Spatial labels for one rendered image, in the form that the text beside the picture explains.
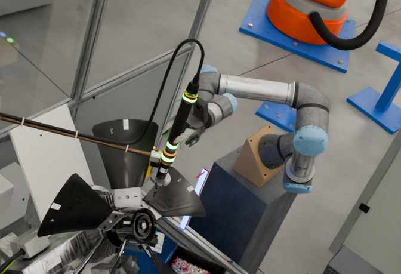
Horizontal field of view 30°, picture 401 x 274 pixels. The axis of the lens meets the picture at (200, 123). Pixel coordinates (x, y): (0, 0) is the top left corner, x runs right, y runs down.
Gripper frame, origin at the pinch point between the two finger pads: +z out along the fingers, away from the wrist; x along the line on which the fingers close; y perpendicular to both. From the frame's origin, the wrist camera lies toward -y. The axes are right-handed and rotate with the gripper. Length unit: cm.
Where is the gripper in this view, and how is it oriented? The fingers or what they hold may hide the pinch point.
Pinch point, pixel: (170, 135)
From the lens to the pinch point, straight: 233.1
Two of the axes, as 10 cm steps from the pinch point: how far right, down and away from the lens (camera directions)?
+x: -7.7, -5.5, 3.3
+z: -5.7, 3.6, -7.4
